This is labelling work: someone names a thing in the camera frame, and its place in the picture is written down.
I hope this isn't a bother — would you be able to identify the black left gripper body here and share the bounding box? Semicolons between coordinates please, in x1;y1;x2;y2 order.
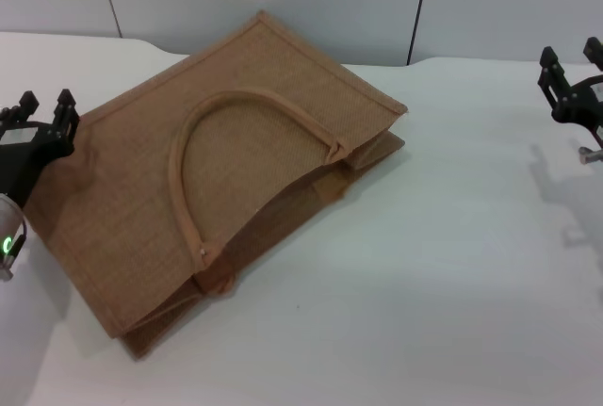
0;119;77;212

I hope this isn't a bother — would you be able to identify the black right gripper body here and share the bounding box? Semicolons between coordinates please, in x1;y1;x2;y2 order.
549;73;603;149

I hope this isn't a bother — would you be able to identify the brown woven handbag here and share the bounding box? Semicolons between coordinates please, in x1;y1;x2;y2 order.
22;9;409;363

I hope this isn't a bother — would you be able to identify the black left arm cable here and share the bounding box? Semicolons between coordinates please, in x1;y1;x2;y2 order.
8;219;30;264

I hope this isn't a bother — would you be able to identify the thin dark cable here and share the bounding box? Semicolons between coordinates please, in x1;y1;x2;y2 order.
405;0;434;67

